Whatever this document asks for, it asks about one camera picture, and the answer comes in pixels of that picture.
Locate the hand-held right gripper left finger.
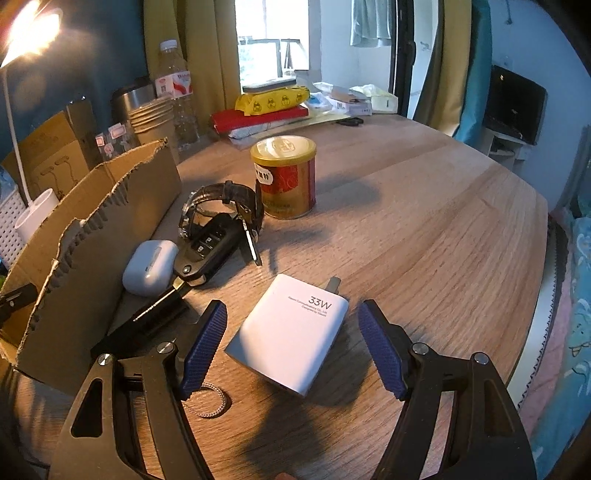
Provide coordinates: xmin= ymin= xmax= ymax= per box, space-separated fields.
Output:
xmin=62 ymin=299 xmax=229 ymax=480

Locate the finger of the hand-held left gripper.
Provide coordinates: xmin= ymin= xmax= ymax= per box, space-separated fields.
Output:
xmin=0 ymin=284 xmax=38 ymax=329

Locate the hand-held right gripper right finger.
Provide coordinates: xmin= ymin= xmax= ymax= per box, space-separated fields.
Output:
xmin=358 ymin=299 xmax=539 ymax=480

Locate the silver bead chain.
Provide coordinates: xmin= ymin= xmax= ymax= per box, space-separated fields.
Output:
xmin=187 ymin=382 xmax=230 ymax=420

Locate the black bar-shaped gadget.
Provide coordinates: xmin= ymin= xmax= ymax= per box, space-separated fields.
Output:
xmin=90 ymin=290 xmax=189 ymax=365

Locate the white wall charger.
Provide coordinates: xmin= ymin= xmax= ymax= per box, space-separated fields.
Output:
xmin=224 ymin=273 xmax=352 ymax=400

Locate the black car key fob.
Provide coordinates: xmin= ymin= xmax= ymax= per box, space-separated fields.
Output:
xmin=166 ymin=212 xmax=243 ymax=301

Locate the small black-head key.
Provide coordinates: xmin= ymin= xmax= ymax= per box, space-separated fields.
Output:
xmin=236 ymin=205 xmax=264 ymax=267

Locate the cardboard box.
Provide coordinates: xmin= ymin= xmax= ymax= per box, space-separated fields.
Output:
xmin=0 ymin=137 xmax=183 ymax=395

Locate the white woven plastic basket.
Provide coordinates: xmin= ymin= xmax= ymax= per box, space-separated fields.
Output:
xmin=0 ymin=185 xmax=24 ymax=266

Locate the white desk lamp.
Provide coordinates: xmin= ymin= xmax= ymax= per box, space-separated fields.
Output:
xmin=0 ymin=0 xmax=63 ymax=243

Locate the white earbuds case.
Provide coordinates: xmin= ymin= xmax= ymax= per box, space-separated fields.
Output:
xmin=122 ymin=240 xmax=179 ymax=296

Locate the brown lamp packaging carton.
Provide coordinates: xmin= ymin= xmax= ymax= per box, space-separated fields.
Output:
xmin=0 ymin=99 xmax=105 ymax=217

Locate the black wristwatch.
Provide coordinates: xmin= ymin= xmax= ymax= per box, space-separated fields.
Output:
xmin=178 ymin=181 xmax=265 ymax=241

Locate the gold and red can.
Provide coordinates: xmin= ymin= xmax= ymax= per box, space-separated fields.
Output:
xmin=250 ymin=136 xmax=318 ymax=220

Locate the glass jar with stickers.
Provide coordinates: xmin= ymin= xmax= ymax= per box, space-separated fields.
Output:
xmin=95 ymin=122 xmax=139 ymax=162

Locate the printed teal blanket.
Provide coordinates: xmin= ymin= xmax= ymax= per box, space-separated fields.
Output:
xmin=531 ymin=208 xmax=591 ymax=480

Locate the white flat packet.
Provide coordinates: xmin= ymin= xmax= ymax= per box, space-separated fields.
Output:
xmin=228 ymin=121 xmax=301 ymax=141

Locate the stack of brown paper cups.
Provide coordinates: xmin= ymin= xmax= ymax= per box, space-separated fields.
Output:
xmin=127 ymin=97 xmax=181 ymax=164

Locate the stainless steel tumbler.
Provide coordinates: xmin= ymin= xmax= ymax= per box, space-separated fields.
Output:
xmin=111 ymin=84 xmax=155 ymax=125

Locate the red flat box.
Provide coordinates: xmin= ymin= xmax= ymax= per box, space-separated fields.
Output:
xmin=211 ymin=105 xmax=310 ymax=132

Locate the clear plastic water bottle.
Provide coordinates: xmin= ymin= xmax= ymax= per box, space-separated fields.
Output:
xmin=154 ymin=40 xmax=200 ymax=153

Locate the white monitor stand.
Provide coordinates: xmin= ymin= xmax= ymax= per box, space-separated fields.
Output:
xmin=478 ymin=127 xmax=527 ymax=162

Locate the yellow printed packet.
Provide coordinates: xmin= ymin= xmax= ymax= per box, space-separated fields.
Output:
xmin=235 ymin=84 xmax=309 ymax=116

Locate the grey flat device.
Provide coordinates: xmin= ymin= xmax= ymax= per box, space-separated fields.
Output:
xmin=242 ymin=78 xmax=296 ymax=93

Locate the black monitor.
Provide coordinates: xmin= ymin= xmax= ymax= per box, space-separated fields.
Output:
xmin=482 ymin=65 xmax=549 ymax=145

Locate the yellow curtain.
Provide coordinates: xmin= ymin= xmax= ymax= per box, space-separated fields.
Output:
xmin=413 ymin=0 xmax=462 ymax=134
xmin=143 ymin=0 xmax=241 ymax=112

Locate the teal curtain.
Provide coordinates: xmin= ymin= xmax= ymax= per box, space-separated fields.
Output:
xmin=455 ymin=0 xmax=492 ymax=144

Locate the balcony railing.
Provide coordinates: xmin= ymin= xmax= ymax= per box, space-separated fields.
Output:
xmin=239 ymin=38 xmax=309 ymax=79

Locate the hanging grey garment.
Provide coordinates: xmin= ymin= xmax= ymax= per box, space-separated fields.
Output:
xmin=350 ymin=0 xmax=393 ymax=48

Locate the black sliding door frame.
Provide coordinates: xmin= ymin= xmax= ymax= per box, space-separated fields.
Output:
xmin=390 ymin=0 xmax=419 ymax=118

